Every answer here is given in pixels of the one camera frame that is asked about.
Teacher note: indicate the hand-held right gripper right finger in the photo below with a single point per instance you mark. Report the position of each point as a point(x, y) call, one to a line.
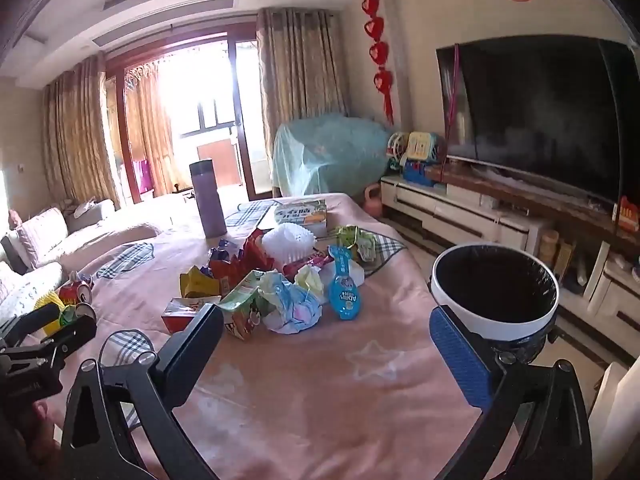
point(460, 360)

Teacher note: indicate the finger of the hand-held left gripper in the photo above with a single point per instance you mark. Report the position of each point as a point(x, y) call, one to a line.
point(70, 337)
point(30, 322)

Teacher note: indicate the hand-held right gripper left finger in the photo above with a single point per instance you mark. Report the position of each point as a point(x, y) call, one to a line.
point(192, 355)

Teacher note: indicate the white bin with black liner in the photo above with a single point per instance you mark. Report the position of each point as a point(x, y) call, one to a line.
point(495, 290)

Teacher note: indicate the blue plastic wrapper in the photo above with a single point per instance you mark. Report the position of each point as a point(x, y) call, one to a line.
point(222, 250)

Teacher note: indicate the red snack packet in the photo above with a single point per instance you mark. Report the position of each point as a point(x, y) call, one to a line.
point(252, 255)

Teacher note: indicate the white fluffy ball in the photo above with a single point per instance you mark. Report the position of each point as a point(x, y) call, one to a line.
point(287, 240)

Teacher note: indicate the person's left hand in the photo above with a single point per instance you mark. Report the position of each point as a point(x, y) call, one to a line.
point(44, 425)

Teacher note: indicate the small red carton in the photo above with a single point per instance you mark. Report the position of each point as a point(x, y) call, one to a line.
point(182, 315)

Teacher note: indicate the crushed red can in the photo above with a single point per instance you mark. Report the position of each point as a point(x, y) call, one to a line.
point(72, 292)

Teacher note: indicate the green drink carton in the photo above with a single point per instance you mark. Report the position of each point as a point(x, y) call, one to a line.
point(242, 307)

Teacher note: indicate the yellow green foil wrapper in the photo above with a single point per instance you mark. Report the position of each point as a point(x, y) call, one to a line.
point(197, 282)

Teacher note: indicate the pale pink sofa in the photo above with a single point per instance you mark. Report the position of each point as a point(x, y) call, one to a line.
point(45, 247)

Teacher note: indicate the crumpled pale plastic bag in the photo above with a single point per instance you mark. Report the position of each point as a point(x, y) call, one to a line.
point(292, 307)

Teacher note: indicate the flat blue plastic bottle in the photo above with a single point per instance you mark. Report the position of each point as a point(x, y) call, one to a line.
point(342, 285)

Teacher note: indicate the cream crumpled tissue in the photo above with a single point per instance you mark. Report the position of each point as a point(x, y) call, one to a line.
point(310, 277)

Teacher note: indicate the beige jar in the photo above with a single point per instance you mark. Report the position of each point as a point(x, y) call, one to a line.
point(550, 246)

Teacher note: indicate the white and wood television cabinet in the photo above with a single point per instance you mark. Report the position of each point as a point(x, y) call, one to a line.
point(450, 210)

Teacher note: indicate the green snack packet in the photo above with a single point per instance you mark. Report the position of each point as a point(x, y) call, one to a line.
point(357, 242)

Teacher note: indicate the purple thermos bottle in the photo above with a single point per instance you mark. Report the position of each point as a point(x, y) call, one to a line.
point(207, 197)

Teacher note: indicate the white furniture panel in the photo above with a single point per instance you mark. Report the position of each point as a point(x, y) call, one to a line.
point(615, 410)

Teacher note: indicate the green children's book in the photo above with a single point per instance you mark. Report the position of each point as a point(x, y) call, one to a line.
point(300, 212)

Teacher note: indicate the magenta cloth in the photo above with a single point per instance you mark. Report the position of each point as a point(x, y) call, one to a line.
point(145, 175)

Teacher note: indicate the pink kettlebell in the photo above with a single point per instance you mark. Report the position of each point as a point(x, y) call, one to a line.
point(372, 201)

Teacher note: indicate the beige patterned curtain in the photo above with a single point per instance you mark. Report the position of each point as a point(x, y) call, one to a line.
point(300, 70)
point(75, 130)

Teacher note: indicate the yellow and blue toy register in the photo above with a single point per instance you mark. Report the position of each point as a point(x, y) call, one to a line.
point(420, 150)

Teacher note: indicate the white cage ball toy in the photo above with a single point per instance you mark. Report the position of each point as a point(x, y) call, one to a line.
point(396, 147)

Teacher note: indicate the red box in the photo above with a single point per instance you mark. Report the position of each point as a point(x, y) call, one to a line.
point(627, 214)

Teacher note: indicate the sheer orange curtain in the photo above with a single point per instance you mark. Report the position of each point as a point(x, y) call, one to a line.
point(145, 120)

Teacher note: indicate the wooden sliding glass door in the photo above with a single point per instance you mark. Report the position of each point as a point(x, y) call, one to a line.
point(232, 110)

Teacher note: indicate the black flat television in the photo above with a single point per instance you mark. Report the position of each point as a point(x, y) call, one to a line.
point(535, 115)

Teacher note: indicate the red hanging heart ornament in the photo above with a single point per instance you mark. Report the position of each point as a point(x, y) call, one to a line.
point(380, 55)

